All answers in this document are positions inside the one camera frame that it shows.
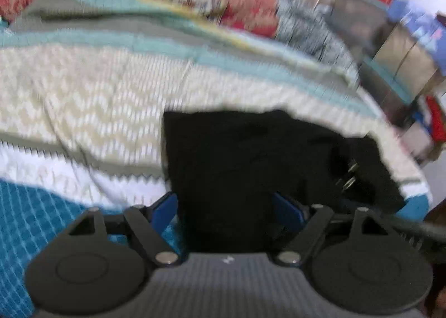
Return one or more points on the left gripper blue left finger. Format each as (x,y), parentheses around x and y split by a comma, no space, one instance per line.
(162,212)

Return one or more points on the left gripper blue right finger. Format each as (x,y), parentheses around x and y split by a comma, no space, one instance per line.
(290,214)

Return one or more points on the black pants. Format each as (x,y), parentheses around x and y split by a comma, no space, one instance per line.
(226,167)

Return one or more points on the striped chevron bed cover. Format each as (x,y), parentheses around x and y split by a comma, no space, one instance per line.
(84,84)

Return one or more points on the red and white clothes pile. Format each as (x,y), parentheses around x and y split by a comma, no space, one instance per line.
(432,118)

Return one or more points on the stacked storage boxes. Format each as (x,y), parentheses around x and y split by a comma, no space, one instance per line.
(393,67)

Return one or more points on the blue cloth on boxes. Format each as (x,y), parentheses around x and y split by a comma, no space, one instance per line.
(423,27)

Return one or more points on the red floral patchwork quilt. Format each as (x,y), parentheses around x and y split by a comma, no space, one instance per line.
(166,38)

